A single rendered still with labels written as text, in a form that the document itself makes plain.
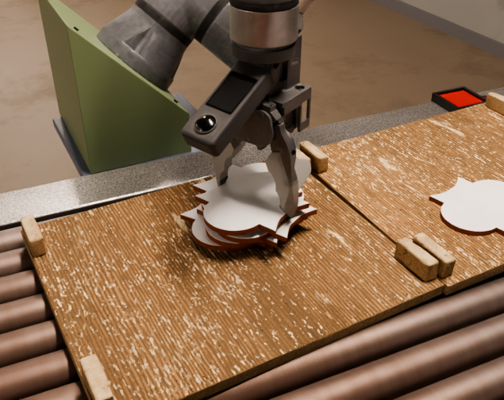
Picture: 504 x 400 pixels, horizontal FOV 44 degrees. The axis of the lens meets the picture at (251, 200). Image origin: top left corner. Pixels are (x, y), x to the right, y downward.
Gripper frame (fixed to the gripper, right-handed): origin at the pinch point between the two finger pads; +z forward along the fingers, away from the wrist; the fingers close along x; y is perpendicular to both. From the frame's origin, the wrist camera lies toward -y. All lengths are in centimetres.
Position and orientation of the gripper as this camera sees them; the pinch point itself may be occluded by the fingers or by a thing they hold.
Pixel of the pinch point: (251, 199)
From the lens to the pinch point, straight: 78.8
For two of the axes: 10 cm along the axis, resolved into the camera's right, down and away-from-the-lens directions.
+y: 6.0, -4.4, 6.6
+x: -8.0, -3.4, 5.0
